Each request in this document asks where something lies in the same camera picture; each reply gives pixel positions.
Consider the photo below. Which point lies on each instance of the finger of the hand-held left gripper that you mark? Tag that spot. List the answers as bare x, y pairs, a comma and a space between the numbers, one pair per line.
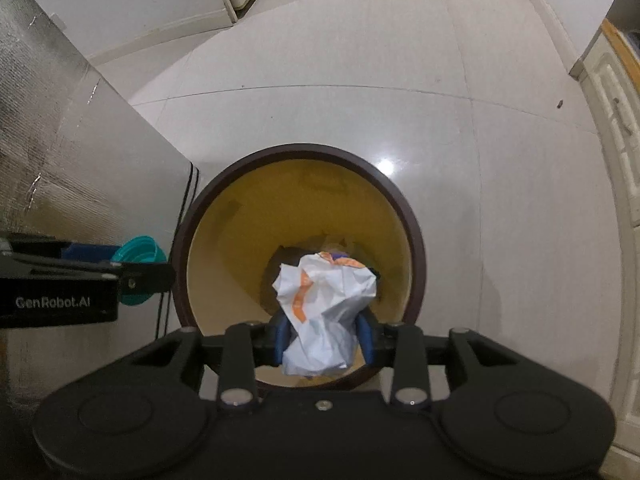
147, 277
50, 245

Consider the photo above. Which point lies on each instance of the white orange wrapper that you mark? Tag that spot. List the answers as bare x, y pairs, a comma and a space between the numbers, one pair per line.
325, 310

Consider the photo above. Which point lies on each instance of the cream cabinet with wooden top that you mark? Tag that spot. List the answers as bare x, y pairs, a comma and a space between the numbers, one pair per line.
615, 160

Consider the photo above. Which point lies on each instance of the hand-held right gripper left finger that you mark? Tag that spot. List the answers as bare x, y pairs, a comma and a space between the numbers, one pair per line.
281, 340

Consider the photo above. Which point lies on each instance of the teal plastic cup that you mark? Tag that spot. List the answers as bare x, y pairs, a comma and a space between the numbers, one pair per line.
142, 252

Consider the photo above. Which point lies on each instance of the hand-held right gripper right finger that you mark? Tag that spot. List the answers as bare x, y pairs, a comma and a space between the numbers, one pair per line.
366, 340

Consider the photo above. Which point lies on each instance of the brown round trash bin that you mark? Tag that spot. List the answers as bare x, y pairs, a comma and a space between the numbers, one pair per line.
240, 240

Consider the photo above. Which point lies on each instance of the silver foil covered counter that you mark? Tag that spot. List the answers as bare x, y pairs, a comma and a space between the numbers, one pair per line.
75, 135

